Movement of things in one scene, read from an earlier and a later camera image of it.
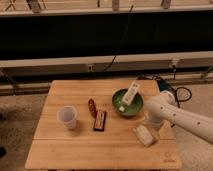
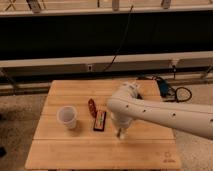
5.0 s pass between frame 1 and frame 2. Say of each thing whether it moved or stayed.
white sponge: moved
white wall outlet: stayed
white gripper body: moved
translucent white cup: stayed
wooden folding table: stayed
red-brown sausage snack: stayed
